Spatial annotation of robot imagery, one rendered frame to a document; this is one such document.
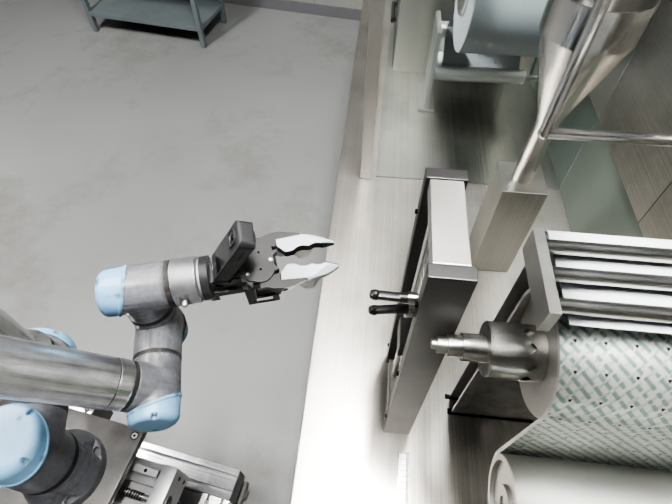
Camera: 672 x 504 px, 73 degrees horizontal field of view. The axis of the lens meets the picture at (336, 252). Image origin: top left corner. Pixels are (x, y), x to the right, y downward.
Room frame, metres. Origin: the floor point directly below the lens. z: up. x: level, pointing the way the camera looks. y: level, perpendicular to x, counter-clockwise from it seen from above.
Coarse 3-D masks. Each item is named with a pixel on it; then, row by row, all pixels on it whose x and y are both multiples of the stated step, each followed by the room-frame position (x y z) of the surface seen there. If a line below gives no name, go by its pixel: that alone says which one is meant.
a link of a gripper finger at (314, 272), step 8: (288, 264) 0.41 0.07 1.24; (296, 264) 0.41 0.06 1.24; (312, 264) 0.41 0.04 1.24; (320, 264) 0.41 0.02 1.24; (328, 264) 0.41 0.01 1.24; (336, 264) 0.42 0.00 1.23; (288, 272) 0.40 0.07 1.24; (296, 272) 0.40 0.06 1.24; (304, 272) 0.40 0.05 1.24; (312, 272) 0.40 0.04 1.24; (320, 272) 0.40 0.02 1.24; (328, 272) 0.40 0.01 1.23; (312, 280) 0.39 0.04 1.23
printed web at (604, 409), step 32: (512, 320) 0.29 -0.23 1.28; (576, 352) 0.19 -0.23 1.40; (608, 352) 0.19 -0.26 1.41; (640, 352) 0.19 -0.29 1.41; (480, 384) 0.29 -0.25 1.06; (512, 384) 0.28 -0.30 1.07; (576, 384) 0.16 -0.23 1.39; (608, 384) 0.16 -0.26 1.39; (640, 384) 0.16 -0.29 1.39; (512, 416) 0.28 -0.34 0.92; (544, 416) 0.15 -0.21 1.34; (576, 416) 0.14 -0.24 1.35; (608, 416) 0.14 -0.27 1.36; (640, 416) 0.14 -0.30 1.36; (512, 448) 0.15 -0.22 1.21; (544, 448) 0.14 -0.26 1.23; (576, 448) 0.14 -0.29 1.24; (608, 448) 0.14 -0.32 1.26; (640, 448) 0.13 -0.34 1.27
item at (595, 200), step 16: (592, 144) 0.87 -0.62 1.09; (576, 160) 0.90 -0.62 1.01; (592, 160) 0.84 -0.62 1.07; (608, 160) 0.78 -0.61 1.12; (576, 176) 0.86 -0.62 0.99; (592, 176) 0.80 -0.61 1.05; (608, 176) 0.75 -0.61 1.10; (560, 192) 0.89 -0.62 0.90; (576, 192) 0.83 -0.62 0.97; (592, 192) 0.77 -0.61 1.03; (608, 192) 0.72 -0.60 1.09; (624, 192) 0.67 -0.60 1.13; (576, 208) 0.79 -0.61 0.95; (592, 208) 0.73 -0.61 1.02; (608, 208) 0.68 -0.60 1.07; (624, 208) 0.64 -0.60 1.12; (576, 224) 0.75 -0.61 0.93; (592, 224) 0.70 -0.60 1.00; (608, 224) 0.65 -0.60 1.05; (624, 224) 0.61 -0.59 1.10
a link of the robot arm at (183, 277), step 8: (192, 256) 0.42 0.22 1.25; (176, 264) 0.40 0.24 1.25; (184, 264) 0.40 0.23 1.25; (192, 264) 0.40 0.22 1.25; (168, 272) 0.39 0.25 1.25; (176, 272) 0.39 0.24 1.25; (184, 272) 0.39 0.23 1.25; (192, 272) 0.39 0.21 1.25; (176, 280) 0.37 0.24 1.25; (184, 280) 0.38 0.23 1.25; (192, 280) 0.38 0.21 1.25; (176, 288) 0.37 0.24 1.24; (184, 288) 0.37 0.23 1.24; (192, 288) 0.37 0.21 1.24; (200, 288) 0.37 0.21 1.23; (176, 296) 0.36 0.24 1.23; (184, 296) 0.36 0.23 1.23; (192, 296) 0.36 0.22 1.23; (200, 296) 0.36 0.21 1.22; (176, 304) 0.36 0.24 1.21; (184, 304) 0.35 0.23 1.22
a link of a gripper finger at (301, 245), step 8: (280, 240) 0.45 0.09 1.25; (288, 240) 0.45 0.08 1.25; (296, 240) 0.45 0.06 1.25; (304, 240) 0.45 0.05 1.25; (312, 240) 0.45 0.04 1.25; (320, 240) 0.45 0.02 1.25; (328, 240) 0.46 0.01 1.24; (280, 248) 0.44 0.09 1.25; (288, 248) 0.44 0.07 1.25; (296, 248) 0.44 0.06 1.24; (304, 248) 0.44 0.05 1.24; (312, 248) 0.46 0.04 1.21; (280, 256) 0.45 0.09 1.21; (296, 256) 0.46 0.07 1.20; (304, 256) 0.46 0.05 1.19
